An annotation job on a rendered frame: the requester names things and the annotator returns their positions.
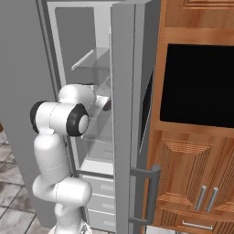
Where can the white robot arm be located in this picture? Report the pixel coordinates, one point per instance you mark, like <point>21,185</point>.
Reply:
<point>50,158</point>

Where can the grey fridge door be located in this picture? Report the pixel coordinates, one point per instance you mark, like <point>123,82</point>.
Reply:
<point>123,91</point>

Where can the glass fridge shelf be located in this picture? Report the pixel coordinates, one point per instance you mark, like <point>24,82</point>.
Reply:
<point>91,59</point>

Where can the white fridge drawer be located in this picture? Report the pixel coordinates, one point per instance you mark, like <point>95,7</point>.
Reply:
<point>103,203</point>
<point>104,221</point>
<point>102,185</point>

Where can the grey fridge body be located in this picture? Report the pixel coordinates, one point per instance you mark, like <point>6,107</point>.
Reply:
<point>27,61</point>

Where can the brown wooden cabinet door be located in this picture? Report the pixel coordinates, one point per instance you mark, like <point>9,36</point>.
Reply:
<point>225,176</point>
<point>207,12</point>
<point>179,170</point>

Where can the black built-in oven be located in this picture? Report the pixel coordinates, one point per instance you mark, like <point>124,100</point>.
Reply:
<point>198,85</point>

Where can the brown wooden drawer front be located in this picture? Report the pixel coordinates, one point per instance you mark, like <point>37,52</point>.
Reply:
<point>195,221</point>

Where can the brown wooden cabinet frame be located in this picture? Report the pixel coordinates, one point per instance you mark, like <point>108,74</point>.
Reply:
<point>195,35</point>

